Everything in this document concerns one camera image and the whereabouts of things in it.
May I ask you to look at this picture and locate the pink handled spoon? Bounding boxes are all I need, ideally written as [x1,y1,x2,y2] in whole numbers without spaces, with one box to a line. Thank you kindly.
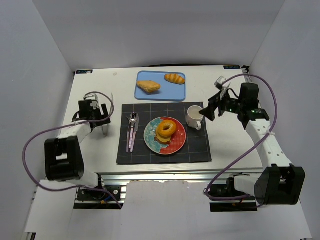
[128,112,138,150]

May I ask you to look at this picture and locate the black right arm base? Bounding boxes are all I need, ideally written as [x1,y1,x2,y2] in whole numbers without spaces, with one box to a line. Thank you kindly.
[207,172,258,213]

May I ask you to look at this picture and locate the striped crescent roll bread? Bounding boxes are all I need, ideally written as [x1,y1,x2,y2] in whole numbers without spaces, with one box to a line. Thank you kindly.
[164,73,186,85]

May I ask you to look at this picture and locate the pale triangular scone bread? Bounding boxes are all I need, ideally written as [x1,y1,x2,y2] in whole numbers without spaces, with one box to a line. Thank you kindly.
[136,80,161,93]

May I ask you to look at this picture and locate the white ceramic mug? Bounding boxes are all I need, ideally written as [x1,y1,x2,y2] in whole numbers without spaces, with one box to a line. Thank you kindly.
[186,105,204,131]

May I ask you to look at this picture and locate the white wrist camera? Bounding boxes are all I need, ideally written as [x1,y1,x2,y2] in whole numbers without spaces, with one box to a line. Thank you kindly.
[83,93,99,102]
[214,76,230,91]

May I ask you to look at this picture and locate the orange glazed donut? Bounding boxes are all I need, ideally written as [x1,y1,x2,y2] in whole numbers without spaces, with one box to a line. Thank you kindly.
[156,120,177,138]

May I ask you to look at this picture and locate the aluminium frame rail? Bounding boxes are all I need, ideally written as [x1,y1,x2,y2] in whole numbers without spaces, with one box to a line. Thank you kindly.
[100,170,220,182]

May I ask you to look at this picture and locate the brown cake slice bread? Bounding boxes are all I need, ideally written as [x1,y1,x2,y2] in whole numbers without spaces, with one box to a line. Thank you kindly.
[154,135,171,145]

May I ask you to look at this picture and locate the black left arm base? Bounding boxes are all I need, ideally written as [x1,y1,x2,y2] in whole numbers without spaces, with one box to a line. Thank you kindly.
[73,183,127,210]

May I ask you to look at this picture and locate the pink handled knife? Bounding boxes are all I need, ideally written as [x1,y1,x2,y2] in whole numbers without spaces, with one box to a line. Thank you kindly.
[129,113,139,153]

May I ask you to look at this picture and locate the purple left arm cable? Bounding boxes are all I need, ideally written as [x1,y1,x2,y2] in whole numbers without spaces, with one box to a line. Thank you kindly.
[22,91,123,210]

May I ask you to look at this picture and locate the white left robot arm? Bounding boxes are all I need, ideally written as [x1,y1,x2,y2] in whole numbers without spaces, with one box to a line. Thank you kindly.
[44,94,111,189]

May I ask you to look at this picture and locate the red and teal plate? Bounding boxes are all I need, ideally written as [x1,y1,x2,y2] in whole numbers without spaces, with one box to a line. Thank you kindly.
[143,117,187,155]

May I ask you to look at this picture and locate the dark grid placemat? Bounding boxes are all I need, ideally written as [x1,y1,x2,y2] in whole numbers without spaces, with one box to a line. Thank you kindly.
[116,102,212,165]

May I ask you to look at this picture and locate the blue plastic tray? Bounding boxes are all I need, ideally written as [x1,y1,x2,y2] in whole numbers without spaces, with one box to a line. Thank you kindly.
[134,70,186,102]

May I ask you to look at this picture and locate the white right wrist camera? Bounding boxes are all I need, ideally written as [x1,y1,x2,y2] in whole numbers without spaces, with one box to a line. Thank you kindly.
[214,76,230,91]

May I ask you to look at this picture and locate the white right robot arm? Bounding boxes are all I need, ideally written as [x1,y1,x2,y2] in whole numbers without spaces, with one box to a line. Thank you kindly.
[199,83,306,205]

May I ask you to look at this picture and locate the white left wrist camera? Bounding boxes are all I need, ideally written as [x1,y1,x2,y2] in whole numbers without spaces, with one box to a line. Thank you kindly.
[83,93,99,102]

